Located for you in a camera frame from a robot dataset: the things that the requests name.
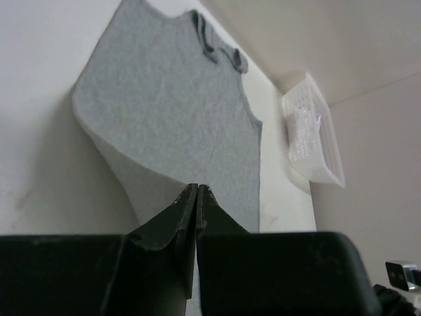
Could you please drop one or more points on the grey tank top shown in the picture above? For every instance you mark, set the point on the grey tank top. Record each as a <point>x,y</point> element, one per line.
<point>162,98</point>

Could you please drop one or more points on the white plastic basket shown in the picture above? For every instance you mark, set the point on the white plastic basket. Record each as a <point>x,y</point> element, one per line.
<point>313,148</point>

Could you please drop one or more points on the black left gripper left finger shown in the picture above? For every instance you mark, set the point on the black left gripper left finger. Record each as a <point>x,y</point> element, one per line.
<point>154,270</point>

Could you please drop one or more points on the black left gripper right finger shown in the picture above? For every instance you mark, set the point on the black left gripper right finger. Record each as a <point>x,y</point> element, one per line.
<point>292,273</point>

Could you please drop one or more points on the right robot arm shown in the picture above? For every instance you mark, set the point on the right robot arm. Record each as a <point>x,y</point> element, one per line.
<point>393,303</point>

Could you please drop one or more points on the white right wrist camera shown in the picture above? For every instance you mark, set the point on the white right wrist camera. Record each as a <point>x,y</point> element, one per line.
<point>403,275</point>

